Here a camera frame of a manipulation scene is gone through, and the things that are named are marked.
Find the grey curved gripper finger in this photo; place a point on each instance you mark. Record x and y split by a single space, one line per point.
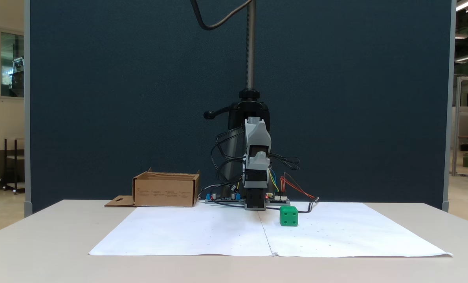
257 162

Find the green die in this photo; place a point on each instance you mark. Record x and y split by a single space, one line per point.
289 217

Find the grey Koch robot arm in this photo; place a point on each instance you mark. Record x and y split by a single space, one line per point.
257 133

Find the green bin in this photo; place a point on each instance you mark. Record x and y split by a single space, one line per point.
467 161

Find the circuit board with white connectors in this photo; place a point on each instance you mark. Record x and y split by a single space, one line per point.
279 200

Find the blue circuit board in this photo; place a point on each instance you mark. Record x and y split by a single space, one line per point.
222 199

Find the brown cardboard box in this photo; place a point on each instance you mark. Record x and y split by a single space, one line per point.
165 192

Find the white paper sheet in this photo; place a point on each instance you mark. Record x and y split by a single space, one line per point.
186 232
355 232

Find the dark blue partition panel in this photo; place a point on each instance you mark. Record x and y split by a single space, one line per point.
100 98

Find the dark shelf cart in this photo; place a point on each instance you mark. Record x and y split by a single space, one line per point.
13 157

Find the black grey camera tripod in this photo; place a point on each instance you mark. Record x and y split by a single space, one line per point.
250 59

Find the aluminium profile frame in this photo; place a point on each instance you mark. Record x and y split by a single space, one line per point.
456 125

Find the framed wall window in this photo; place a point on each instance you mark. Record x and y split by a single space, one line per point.
11 63

